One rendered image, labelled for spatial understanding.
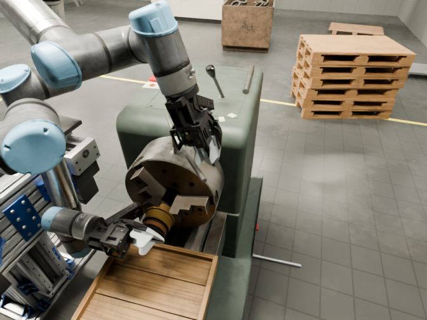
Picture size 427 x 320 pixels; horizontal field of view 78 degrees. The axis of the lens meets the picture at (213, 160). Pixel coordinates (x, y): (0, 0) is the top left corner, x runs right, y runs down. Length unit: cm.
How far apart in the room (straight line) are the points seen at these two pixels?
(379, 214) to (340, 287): 80
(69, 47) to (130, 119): 49
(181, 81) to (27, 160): 37
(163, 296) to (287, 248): 133
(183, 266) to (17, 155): 58
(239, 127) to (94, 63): 50
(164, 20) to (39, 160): 40
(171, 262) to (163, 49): 70
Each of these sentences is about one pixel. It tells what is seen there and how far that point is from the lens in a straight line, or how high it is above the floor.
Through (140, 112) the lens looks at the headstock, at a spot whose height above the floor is 125.
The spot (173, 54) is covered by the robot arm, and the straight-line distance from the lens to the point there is 50.
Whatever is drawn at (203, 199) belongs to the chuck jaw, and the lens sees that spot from 81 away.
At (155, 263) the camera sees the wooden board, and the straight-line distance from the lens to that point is 97.
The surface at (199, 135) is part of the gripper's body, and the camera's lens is 54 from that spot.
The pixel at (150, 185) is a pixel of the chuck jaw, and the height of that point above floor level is 116.
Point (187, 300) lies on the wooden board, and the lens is 91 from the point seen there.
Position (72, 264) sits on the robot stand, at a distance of 190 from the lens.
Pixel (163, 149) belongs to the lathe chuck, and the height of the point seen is 124.
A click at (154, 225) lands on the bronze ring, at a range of 77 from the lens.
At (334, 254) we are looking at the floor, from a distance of 218.
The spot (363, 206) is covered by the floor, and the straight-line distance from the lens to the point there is 260.
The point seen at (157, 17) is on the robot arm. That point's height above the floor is 163.
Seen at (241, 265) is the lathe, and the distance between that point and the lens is 135.
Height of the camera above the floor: 172
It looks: 40 degrees down
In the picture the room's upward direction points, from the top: straight up
